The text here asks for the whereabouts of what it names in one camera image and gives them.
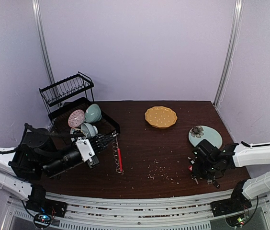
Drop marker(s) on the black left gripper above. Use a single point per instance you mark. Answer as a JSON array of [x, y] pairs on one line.
[[94, 162]]

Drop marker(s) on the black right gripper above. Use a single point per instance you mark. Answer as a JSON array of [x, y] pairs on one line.
[[202, 177]]

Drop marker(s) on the red handled key ring holder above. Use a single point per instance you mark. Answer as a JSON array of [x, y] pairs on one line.
[[117, 157]]

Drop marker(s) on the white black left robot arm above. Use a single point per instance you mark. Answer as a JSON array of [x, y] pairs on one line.
[[42, 152]]

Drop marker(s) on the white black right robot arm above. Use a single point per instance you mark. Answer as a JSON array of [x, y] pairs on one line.
[[240, 155]]

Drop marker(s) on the light blue bowl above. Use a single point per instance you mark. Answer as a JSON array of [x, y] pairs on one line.
[[89, 130]]

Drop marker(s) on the green ceramic bowl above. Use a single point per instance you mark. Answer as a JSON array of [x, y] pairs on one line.
[[93, 114]]

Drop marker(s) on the light blue flower plate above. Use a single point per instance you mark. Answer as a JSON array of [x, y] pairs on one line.
[[198, 133]]

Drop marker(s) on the blue patterned bowl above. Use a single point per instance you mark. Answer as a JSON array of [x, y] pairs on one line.
[[74, 131]]

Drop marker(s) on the pink patterned bowl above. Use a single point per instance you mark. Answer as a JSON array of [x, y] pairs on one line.
[[76, 118]]

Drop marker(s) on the yellow dotted plate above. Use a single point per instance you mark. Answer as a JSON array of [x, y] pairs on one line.
[[161, 117]]

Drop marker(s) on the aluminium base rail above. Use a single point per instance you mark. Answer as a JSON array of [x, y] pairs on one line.
[[174, 213]]

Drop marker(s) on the black wire dish rack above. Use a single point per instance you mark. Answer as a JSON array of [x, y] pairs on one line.
[[66, 96]]

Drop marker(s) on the right aluminium frame post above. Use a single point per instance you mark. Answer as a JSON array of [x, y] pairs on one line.
[[232, 44]]

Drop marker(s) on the aluminium frame post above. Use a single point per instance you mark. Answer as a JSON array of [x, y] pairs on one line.
[[41, 34], [232, 44]]

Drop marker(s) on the left aluminium frame post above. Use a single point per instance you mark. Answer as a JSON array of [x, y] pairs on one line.
[[41, 34]]

